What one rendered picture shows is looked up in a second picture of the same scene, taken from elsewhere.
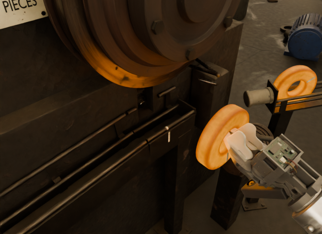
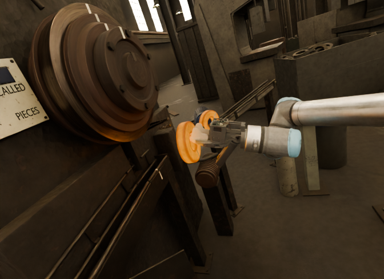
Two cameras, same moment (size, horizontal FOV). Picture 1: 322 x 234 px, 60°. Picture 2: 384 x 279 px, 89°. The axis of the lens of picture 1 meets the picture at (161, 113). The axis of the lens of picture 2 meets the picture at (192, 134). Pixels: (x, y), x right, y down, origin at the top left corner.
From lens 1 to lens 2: 0.27 m
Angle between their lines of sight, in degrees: 28
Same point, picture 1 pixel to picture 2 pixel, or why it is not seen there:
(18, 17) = (28, 122)
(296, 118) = not seen: hidden behind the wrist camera
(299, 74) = (208, 114)
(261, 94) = not seen: hidden behind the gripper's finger
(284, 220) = (258, 206)
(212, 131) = (181, 134)
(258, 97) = not seen: hidden behind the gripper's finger
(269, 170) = (219, 134)
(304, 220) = (250, 144)
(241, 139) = (198, 131)
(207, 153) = (186, 148)
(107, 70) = (103, 131)
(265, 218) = (248, 212)
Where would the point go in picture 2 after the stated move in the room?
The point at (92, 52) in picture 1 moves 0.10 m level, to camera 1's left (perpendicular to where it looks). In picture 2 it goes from (90, 119) to (51, 134)
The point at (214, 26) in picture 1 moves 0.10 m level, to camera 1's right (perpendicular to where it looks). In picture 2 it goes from (151, 91) to (174, 82)
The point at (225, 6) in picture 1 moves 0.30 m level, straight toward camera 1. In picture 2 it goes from (151, 80) to (165, 83)
